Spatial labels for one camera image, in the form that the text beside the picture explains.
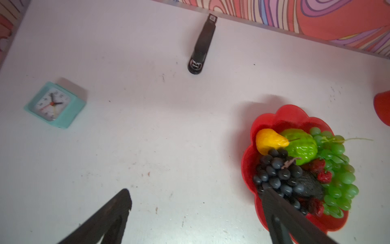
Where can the black fake grape bunch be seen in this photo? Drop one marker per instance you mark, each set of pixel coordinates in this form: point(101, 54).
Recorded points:
point(278, 171)

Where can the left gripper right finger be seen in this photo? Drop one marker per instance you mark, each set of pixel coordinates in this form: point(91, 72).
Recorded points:
point(286, 224)

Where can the small teal square object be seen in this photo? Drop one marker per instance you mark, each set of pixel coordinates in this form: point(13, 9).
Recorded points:
point(55, 105)

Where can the red pen cup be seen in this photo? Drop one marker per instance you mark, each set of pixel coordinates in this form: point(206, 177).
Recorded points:
point(382, 106)

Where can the dark fake avocado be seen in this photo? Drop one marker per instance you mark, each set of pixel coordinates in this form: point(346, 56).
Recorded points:
point(312, 189)

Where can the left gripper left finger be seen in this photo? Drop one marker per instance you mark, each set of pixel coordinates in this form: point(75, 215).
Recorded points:
point(107, 225)

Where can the red flower-shaped fruit bowl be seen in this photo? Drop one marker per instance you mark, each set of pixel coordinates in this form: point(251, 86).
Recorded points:
point(286, 117)

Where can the bumpy green fake fruit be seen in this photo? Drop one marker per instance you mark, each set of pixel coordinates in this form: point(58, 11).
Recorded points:
point(301, 145)

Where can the red cherry pair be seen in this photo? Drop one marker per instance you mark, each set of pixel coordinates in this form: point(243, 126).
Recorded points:
point(317, 168)

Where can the green fake grape bunch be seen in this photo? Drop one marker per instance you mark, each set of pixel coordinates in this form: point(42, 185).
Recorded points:
point(340, 192)

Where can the yellow fake lemon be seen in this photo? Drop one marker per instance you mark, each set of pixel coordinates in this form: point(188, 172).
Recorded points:
point(267, 139)

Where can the black stapler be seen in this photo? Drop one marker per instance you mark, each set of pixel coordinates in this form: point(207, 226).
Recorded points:
point(199, 55)

